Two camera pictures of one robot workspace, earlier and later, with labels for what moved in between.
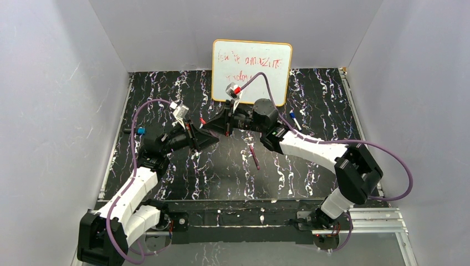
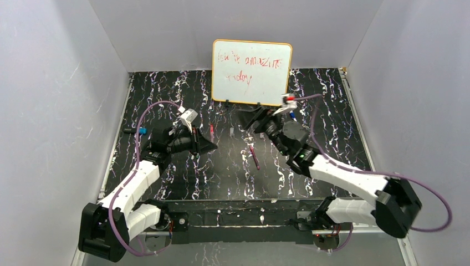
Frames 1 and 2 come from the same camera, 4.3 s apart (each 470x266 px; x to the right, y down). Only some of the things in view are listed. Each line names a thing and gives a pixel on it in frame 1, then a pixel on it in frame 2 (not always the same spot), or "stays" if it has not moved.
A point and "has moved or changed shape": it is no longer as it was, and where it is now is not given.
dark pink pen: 255,157 stays
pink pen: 202,122 has moved or changed shape
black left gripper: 189,136 stays
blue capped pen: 293,116 stays
